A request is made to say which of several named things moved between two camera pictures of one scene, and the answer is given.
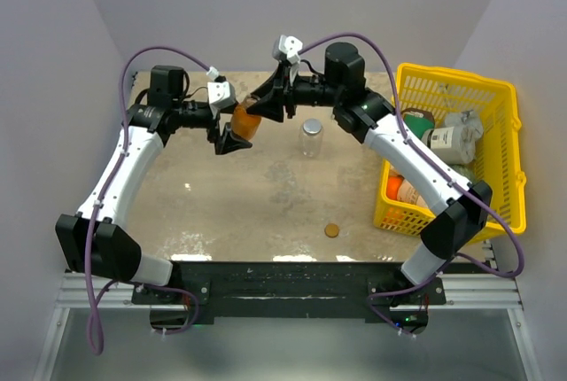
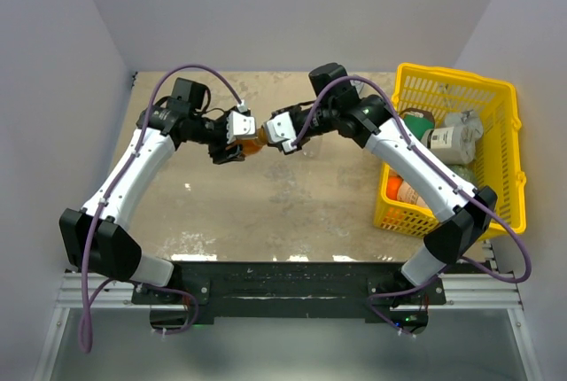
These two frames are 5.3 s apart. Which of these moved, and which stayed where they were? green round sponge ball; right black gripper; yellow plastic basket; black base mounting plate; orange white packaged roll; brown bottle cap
Moved: brown bottle cap; right black gripper
Stayed: black base mounting plate; orange white packaged roll; yellow plastic basket; green round sponge ball
